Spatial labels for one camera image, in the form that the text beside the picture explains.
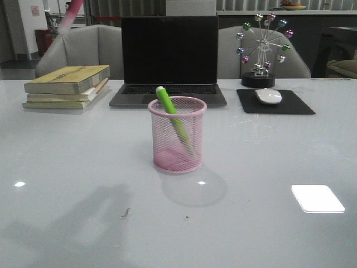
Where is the grey right armchair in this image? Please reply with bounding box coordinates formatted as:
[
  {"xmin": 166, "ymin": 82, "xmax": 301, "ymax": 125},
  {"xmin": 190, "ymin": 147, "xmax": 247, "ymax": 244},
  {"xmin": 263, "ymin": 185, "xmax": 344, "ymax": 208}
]
[{"xmin": 218, "ymin": 26, "xmax": 311, "ymax": 79}]

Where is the dark grey open laptop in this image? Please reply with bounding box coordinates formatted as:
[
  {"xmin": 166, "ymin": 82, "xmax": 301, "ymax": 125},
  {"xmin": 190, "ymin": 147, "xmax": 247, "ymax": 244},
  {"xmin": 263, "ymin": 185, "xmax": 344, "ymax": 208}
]
[{"xmin": 109, "ymin": 16, "xmax": 226, "ymax": 109}]

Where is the white computer mouse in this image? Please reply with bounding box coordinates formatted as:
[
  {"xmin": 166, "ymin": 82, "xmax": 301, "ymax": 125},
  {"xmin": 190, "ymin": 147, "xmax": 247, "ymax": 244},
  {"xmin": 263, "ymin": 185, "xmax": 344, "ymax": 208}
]
[{"xmin": 254, "ymin": 89, "xmax": 282, "ymax": 104}]

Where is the grey left armchair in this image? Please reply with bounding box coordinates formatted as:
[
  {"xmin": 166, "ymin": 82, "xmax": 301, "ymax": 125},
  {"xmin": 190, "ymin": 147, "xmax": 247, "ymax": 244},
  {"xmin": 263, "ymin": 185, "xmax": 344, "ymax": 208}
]
[{"xmin": 35, "ymin": 25, "xmax": 124, "ymax": 80}]

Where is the grey armchair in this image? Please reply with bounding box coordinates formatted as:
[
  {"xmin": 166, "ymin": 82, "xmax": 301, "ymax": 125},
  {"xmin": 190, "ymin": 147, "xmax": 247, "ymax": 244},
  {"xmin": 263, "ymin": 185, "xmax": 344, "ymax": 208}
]
[
  {"xmin": 218, "ymin": 26, "xmax": 311, "ymax": 79},
  {"xmin": 35, "ymin": 25, "xmax": 124, "ymax": 80}
]

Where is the fruit bowl on counter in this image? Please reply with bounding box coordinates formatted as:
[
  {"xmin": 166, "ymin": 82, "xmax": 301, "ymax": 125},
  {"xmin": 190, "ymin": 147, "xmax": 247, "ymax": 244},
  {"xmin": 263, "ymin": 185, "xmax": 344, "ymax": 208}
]
[{"xmin": 281, "ymin": 0, "xmax": 306, "ymax": 11}]

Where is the red trash bin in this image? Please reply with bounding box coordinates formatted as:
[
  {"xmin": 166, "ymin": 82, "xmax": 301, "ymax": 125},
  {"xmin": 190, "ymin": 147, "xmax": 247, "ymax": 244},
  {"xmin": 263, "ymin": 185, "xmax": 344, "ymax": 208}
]
[{"xmin": 35, "ymin": 28, "xmax": 52, "ymax": 56}]

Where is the cream book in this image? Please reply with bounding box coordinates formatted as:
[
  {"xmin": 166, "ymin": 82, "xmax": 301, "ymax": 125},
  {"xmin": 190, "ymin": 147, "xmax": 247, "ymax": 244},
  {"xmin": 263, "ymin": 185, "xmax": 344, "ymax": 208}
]
[
  {"xmin": 27, "ymin": 78, "xmax": 109, "ymax": 102},
  {"xmin": 22, "ymin": 94, "xmax": 99, "ymax": 109}
]

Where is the pink mesh pen holder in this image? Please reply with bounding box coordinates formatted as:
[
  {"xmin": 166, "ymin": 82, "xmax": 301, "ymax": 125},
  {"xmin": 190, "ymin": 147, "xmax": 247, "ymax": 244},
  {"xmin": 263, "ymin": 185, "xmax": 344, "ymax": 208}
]
[{"xmin": 148, "ymin": 96, "xmax": 207, "ymax": 174}]

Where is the ferris wheel desk ornament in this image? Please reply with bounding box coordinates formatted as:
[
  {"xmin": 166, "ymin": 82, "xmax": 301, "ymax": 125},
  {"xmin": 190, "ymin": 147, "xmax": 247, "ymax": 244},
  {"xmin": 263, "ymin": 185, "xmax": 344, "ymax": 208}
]
[{"xmin": 236, "ymin": 12, "xmax": 291, "ymax": 88}]

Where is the black mouse pad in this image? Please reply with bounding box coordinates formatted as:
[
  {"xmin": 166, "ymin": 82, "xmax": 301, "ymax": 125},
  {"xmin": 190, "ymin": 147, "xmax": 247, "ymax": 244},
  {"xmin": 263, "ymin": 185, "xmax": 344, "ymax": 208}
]
[{"xmin": 236, "ymin": 89, "xmax": 316, "ymax": 115}]

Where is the pink highlighter pen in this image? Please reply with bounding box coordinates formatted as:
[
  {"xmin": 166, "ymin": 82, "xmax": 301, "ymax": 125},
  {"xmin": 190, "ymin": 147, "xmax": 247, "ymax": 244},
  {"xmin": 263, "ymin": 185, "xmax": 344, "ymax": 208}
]
[{"xmin": 45, "ymin": 1, "xmax": 84, "ymax": 51}]

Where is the middle cream book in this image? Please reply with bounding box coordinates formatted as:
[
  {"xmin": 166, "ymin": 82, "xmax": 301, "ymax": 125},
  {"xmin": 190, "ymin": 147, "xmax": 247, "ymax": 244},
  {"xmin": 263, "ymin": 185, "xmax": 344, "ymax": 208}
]
[{"xmin": 27, "ymin": 78, "xmax": 109, "ymax": 102}]

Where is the yellow top book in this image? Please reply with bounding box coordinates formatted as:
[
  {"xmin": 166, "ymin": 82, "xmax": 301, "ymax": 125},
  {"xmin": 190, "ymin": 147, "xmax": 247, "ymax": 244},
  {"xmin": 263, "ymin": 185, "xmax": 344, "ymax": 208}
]
[{"xmin": 24, "ymin": 65, "xmax": 110, "ymax": 94}]

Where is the green highlighter pen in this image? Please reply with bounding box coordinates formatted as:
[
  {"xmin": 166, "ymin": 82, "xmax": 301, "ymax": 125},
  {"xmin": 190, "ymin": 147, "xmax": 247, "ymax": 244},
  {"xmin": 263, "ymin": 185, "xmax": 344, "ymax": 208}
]
[{"xmin": 156, "ymin": 86, "xmax": 195, "ymax": 156}]

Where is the bottom cream book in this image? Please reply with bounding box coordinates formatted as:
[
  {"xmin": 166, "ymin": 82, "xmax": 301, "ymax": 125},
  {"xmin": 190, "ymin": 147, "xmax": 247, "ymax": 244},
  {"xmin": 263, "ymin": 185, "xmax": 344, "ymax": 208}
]
[{"xmin": 22, "ymin": 94, "xmax": 99, "ymax": 109}]

